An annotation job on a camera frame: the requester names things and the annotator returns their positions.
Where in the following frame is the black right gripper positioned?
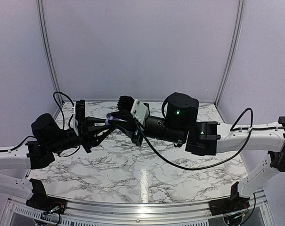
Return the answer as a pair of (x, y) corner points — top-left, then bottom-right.
(107, 116), (187, 147)

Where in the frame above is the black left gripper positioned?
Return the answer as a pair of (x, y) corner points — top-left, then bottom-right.
(48, 116), (115, 153)

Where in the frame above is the lavender round charging case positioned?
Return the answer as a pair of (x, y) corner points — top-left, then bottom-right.
(105, 113), (116, 125)

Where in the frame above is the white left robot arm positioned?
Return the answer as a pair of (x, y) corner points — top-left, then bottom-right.
(0, 113), (114, 210)

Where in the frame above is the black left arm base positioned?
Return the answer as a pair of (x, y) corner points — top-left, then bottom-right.
(26, 178), (67, 214)

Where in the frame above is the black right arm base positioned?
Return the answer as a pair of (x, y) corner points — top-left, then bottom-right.
(209, 182), (250, 216)

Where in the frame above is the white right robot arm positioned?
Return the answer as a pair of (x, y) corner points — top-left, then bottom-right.
(106, 92), (285, 211)

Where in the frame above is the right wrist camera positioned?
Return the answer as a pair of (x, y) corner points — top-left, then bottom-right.
(117, 96), (150, 124)

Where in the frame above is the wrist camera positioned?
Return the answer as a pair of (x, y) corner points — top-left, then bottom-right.
(117, 96), (150, 124)
(72, 99), (85, 136)

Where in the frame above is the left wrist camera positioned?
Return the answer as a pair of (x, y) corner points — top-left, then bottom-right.
(72, 99), (85, 136)

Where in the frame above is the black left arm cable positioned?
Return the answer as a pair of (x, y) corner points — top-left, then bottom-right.
(0, 91), (81, 158)

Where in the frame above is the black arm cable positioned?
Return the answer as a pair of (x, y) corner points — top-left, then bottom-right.
(137, 107), (285, 170)
(0, 91), (81, 158)

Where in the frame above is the aluminium front frame rail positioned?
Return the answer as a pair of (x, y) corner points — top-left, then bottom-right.
(5, 193), (268, 226)

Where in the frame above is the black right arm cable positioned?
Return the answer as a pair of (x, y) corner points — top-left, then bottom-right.
(137, 107), (285, 170)

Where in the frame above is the left aluminium corner post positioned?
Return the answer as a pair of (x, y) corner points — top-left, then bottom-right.
(36, 0), (61, 91)

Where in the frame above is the aluminium corner post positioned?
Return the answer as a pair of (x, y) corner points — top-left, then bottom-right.
(36, 0), (61, 91)
(214, 0), (245, 108)

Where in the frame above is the right aluminium corner post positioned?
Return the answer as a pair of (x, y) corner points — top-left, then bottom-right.
(214, 0), (245, 108)

